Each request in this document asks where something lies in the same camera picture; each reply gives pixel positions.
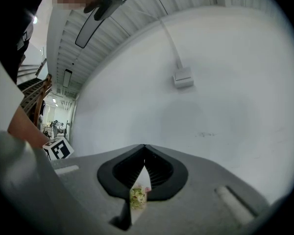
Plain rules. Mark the long ceiling light panel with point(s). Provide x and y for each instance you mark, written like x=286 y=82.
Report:
x=88 y=30

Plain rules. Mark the dark wooden staircase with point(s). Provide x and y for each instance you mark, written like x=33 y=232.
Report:
x=42 y=92

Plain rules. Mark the person's black shirt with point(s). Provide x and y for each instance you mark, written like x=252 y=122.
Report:
x=5 y=21

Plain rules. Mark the black head-mounted camera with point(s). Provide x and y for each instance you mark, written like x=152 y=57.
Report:
x=105 y=6

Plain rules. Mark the person's left forearm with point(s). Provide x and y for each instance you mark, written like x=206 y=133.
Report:
x=27 y=128

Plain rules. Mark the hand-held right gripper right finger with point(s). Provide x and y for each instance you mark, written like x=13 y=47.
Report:
x=205 y=180

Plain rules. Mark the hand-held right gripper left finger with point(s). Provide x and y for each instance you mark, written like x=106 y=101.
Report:
x=88 y=180

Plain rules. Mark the pink artificial flower bouquet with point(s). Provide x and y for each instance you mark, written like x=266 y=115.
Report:
x=137 y=197

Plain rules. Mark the background lab equipment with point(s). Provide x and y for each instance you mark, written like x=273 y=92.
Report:
x=55 y=128

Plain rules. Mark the short ceiling light panel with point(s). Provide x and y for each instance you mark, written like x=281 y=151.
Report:
x=67 y=78

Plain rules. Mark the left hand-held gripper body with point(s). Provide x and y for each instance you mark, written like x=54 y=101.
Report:
x=60 y=149

